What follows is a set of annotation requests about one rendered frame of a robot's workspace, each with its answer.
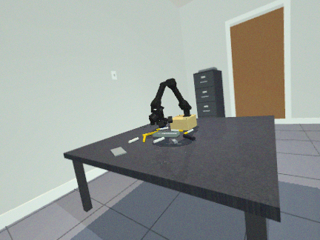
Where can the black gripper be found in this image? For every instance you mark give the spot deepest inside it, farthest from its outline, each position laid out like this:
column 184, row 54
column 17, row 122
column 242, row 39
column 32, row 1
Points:
column 169, row 119

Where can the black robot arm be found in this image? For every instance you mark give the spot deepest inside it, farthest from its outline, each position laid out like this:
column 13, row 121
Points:
column 156, row 103

